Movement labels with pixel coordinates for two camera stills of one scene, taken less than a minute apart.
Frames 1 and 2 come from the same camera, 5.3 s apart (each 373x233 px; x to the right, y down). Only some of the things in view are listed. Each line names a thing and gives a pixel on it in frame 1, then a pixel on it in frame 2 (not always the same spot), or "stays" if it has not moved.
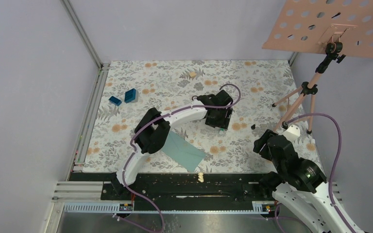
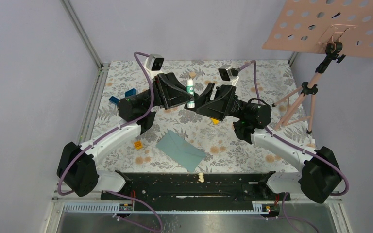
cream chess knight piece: [200, 177] stays
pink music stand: [335, 28] stays
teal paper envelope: [183, 151] stays
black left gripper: [223, 123] -> [175, 93]
